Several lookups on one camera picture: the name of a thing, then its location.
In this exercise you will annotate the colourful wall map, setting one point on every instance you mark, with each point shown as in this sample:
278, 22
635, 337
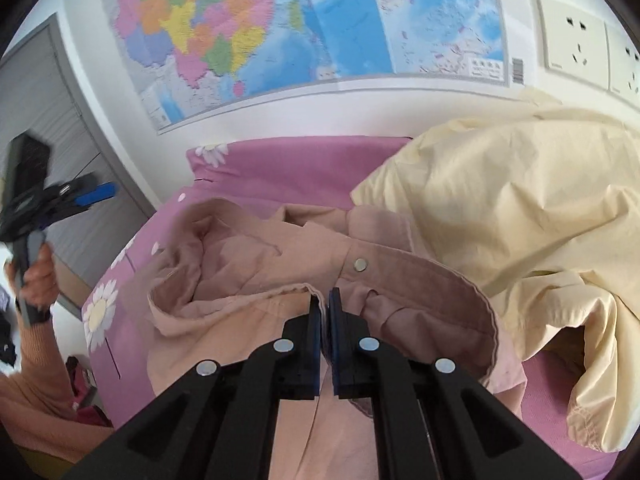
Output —
191, 58

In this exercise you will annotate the pink floral bed sheet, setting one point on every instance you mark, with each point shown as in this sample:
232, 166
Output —
262, 175

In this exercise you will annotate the left pink knitted sleeve forearm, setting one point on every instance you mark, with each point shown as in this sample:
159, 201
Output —
37, 402

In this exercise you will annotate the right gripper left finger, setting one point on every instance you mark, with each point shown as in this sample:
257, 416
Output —
216, 421

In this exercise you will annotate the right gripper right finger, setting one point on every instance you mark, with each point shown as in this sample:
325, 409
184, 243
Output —
432, 420

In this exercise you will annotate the left hand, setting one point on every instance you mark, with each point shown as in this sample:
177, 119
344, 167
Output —
40, 286

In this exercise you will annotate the grey wardrobe door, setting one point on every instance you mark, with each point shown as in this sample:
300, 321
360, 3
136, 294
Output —
40, 93

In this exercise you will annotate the white wall socket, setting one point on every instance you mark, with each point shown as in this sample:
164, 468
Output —
575, 43
623, 66

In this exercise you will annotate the cream yellow garment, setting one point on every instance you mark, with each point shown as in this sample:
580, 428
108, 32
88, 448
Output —
540, 211

